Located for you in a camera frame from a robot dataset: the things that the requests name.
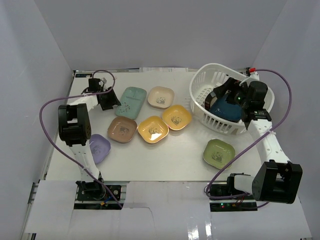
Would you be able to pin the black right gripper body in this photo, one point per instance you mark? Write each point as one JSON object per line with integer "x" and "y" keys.
{"x": 237, "y": 95}

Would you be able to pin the cream square panda dish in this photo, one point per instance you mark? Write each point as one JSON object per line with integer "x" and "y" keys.
{"x": 161, "y": 97}

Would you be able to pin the round black striped plate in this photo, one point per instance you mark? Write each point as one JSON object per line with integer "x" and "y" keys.
{"x": 210, "y": 100}

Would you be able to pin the papers at table back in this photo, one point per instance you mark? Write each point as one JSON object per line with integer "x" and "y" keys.
{"x": 167, "y": 69}

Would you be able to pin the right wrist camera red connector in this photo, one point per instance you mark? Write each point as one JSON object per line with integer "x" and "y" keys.
{"x": 250, "y": 70}

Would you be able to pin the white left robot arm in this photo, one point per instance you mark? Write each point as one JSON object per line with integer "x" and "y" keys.
{"x": 75, "y": 130}

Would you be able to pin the green square panda dish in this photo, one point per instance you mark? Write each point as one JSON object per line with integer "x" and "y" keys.
{"x": 218, "y": 153}

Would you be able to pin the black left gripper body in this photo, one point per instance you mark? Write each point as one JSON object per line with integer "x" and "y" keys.
{"x": 108, "y": 99}

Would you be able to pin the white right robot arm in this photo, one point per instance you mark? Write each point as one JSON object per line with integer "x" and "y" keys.
{"x": 278, "y": 179}

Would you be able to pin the purple square panda dish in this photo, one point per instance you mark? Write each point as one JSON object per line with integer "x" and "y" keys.
{"x": 100, "y": 147}

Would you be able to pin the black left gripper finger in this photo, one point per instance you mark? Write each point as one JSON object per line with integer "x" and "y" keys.
{"x": 114, "y": 101}
{"x": 107, "y": 107}

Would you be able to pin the brown square panda dish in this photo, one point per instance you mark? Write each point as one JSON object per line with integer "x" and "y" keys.
{"x": 122, "y": 129}

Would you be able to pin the dark blue leaf plate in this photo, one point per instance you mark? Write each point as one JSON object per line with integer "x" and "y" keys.
{"x": 227, "y": 111}

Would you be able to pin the black label sticker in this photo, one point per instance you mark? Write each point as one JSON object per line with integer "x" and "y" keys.
{"x": 83, "y": 75}

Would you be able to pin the white plastic dish bin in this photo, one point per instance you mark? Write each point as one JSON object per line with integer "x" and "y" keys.
{"x": 208, "y": 77}

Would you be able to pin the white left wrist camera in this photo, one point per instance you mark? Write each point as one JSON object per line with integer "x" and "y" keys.
{"x": 102, "y": 82}

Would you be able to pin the yellow square dish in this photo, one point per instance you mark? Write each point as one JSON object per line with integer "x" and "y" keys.
{"x": 153, "y": 129}
{"x": 176, "y": 117}

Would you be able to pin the teal rectangular divided plate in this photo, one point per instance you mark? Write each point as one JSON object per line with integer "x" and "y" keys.
{"x": 131, "y": 102}

